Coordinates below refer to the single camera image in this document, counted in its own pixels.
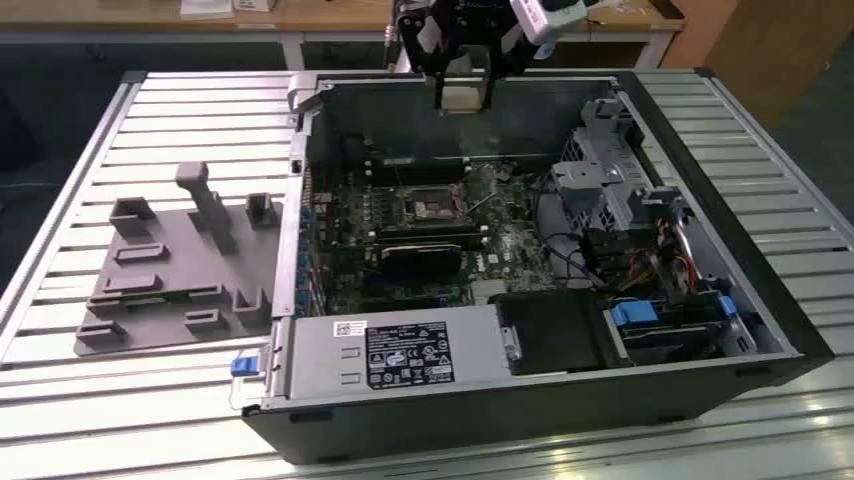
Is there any CPU socket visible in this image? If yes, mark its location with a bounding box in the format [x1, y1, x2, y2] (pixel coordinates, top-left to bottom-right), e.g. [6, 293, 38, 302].
[397, 185, 465, 230]

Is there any black NVIDIA graphics card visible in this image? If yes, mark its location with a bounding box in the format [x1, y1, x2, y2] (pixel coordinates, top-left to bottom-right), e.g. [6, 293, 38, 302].
[376, 242, 465, 281]

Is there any black cable bundle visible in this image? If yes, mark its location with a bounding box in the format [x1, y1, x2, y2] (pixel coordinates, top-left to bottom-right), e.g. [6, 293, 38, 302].
[543, 229, 612, 292]

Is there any wooden cabinet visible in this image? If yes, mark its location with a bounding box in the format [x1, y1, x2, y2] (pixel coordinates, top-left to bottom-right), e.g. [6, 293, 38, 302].
[656, 0, 854, 129]

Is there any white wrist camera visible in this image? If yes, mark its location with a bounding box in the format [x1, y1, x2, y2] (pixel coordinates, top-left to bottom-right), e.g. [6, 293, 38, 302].
[509, 0, 592, 42]

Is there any black plastic shroud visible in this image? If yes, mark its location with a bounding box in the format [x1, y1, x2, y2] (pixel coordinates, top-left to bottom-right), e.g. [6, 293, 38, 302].
[489, 289, 619, 376]

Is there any metal locking lever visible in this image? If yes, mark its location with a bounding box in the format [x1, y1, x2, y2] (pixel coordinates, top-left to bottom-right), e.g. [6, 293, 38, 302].
[464, 192, 500, 216]

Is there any black memory slot block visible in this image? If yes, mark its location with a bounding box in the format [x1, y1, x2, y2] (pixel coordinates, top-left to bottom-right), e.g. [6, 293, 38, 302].
[368, 153, 468, 187]

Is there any black PC case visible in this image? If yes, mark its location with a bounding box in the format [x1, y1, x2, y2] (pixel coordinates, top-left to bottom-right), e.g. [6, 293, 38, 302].
[238, 67, 839, 466]

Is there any silver power supply unit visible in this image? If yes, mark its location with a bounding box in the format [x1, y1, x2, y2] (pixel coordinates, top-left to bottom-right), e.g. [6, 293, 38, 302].
[262, 302, 521, 401]

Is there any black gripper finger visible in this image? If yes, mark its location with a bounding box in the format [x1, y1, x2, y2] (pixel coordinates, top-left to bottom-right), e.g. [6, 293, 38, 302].
[484, 28, 529, 111]
[397, 12, 463, 112]

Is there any wooden desk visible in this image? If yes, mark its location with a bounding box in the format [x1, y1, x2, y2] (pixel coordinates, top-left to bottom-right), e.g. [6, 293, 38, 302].
[0, 0, 688, 71]

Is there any green motherboard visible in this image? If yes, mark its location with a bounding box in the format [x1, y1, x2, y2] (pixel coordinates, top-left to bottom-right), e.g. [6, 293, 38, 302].
[302, 149, 561, 319]

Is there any silver CPU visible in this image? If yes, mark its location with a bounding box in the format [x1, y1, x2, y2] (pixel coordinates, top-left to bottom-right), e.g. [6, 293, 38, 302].
[441, 83, 492, 115]

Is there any white cardboard box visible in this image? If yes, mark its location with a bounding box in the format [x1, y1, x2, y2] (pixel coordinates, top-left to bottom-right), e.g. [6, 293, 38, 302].
[180, 0, 236, 21]

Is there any grey parts rack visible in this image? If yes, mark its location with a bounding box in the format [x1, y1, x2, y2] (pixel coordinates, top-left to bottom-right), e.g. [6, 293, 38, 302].
[70, 162, 288, 357]

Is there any green RAM stick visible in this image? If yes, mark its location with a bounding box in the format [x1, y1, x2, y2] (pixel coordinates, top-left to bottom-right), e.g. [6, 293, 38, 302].
[378, 225, 483, 238]

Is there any orange yellow wire bundle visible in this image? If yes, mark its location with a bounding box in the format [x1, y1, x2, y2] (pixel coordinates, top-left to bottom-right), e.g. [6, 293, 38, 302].
[619, 249, 701, 296]

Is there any metal disk bay cage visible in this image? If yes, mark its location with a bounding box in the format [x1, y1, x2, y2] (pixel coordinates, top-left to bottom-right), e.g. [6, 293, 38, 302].
[549, 98, 668, 231]

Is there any blue disk carrier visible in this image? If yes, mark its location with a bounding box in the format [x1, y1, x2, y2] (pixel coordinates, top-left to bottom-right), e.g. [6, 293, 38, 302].
[609, 298, 668, 331]

